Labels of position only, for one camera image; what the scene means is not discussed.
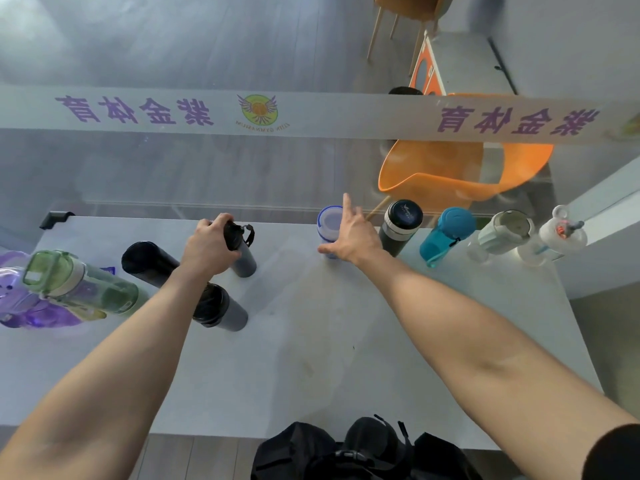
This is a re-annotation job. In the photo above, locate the person's right forearm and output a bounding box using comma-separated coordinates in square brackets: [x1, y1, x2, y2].
[357, 242, 640, 480]

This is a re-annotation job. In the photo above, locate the white bottle teal straw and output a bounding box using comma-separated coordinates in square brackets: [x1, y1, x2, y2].
[517, 204, 589, 267]

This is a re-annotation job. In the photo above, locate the white purple bottle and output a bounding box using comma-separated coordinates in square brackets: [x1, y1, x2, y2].
[317, 205, 346, 261]

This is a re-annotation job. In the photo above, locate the black table corner guard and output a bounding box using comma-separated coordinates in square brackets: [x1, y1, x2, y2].
[39, 210, 76, 231]

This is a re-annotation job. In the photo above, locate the green transparent bottle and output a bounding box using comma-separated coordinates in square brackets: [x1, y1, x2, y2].
[21, 249, 150, 318]

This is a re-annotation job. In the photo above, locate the black bottle white band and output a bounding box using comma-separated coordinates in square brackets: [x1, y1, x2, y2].
[377, 199, 425, 258]

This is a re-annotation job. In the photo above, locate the dark smoky bottle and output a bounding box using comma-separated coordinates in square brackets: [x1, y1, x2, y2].
[192, 282, 249, 333]

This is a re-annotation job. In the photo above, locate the grey lid clear bottle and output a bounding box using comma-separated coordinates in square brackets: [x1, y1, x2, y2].
[467, 209, 536, 263]

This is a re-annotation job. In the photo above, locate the teal blue bottle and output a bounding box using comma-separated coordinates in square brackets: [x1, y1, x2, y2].
[419, 206, 477, 269]

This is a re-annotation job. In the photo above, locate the person's left forearm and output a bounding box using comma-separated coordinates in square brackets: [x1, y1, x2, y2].
[0, 267, 221, 480]

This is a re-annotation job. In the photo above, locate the person's left hand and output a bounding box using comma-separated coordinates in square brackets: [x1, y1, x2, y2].
[179, 212, 243, 281]

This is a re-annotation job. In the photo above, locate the brown wooden chair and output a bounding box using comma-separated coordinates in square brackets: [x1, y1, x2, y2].
[366, 0, 456, 78]

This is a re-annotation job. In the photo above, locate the orange plastic chair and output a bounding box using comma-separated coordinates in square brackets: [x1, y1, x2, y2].
[365, 92, 555, 221]

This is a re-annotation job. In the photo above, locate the purple transparent kids bottle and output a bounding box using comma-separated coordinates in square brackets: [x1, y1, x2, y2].
[0, 250, 109, 329]

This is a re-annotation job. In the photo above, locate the grey table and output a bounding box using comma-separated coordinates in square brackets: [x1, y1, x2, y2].
[0, 216, 603, 451]

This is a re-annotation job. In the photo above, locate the frosted glass banner strip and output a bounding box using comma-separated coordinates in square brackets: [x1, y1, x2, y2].
[0, 84, 640, 145]

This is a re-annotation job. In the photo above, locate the person's black clothing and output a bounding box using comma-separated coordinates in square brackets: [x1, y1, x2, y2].
[249, 414, 640, 480]

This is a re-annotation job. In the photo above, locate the dark bottle with strap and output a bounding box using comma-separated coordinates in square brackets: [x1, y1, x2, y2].
[222, 220, 258, 279]

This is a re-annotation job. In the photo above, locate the person's right hand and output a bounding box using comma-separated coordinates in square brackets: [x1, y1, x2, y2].
[317, 193, 385, 268]

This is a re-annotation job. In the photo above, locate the slim black thermos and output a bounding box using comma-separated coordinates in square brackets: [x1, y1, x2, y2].
[121, 241, 182, 289]

